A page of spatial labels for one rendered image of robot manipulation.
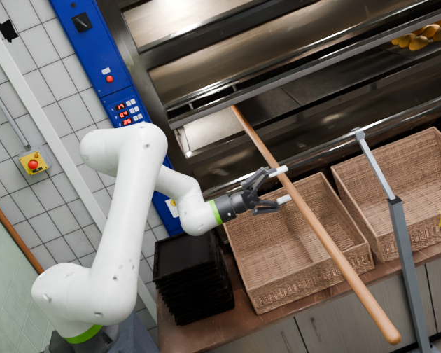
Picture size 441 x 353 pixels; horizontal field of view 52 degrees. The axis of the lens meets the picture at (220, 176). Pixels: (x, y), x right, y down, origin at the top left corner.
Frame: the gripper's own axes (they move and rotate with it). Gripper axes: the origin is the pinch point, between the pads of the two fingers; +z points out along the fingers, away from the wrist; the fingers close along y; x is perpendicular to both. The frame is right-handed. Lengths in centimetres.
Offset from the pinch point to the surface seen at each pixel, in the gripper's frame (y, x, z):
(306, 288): 58, -9, -5
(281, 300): 59, -9, -17
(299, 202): -0.7, 15.6, -0.2
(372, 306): 0, 65, 0
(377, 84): 4, -57, 64
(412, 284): 67, 3, 36
